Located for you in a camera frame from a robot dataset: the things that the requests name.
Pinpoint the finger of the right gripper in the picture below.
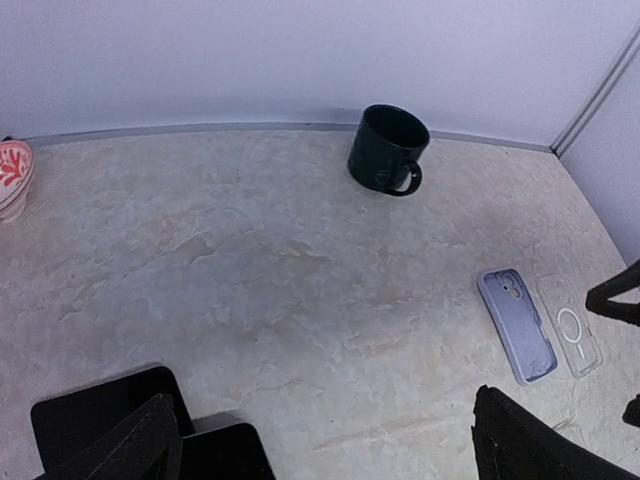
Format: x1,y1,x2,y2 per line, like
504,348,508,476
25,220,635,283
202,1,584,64
585,262,640,327
622,394,640,428

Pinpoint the black phone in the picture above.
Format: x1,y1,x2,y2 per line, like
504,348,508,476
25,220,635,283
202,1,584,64
30,366,195,471
179,423,275,480

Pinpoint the clear phone case right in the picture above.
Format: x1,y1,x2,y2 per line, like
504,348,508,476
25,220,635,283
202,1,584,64
536,274,602,379

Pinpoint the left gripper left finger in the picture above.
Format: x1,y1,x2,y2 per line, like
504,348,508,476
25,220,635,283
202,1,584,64
40,394,180,479

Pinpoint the black phone bottom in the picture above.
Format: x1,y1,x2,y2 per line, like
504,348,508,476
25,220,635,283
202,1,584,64
179,423,275,480

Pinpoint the lavender phone case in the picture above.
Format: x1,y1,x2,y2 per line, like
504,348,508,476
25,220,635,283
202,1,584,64
476,268,558,386

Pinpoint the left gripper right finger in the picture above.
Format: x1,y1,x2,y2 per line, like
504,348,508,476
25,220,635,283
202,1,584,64
472,385,637,480

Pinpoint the right aluminium frame post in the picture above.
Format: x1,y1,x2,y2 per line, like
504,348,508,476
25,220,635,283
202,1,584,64
549,22,639,158

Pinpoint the dark green mug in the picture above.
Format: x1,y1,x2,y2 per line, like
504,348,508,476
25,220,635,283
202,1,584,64
347,104,431,197

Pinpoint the red white patterned bowl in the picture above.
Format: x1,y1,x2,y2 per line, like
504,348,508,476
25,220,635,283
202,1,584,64
1,137,35,223

